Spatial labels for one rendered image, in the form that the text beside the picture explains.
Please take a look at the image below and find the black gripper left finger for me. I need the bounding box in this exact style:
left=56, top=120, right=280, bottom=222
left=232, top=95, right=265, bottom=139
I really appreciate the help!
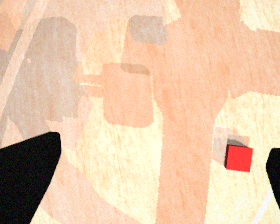
left=0, top=132, right=62, bottom=224

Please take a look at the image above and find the red block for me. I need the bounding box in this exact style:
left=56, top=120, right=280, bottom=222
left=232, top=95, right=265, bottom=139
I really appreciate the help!
left=224, top=144, right=253, bottom=172

